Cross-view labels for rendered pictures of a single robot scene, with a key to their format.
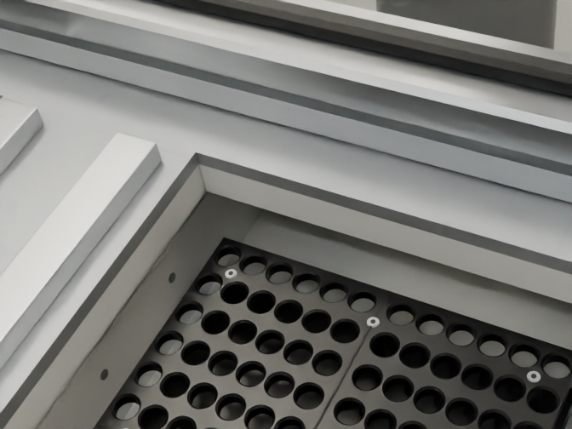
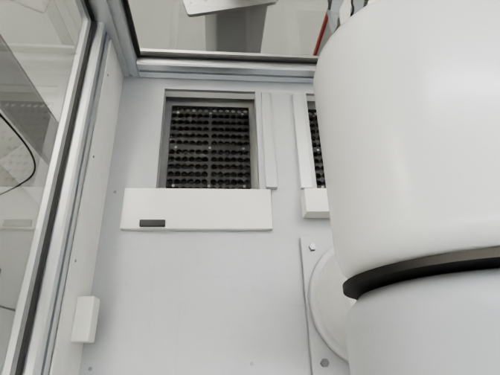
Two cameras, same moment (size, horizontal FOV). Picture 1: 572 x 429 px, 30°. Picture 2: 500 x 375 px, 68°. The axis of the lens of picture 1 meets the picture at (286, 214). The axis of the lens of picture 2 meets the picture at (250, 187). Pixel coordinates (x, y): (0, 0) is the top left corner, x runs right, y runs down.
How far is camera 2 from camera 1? 60 cm
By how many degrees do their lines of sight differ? 30
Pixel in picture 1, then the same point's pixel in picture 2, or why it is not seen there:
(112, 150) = (295, 97)
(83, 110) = (275, 90)
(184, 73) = (297, 77)
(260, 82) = not seen: hidden behind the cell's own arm
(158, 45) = (295, 72)
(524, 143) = not seen: hidden behind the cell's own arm
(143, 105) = (287, 85)
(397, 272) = not seen: hidden behind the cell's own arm
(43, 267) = (302, 123)
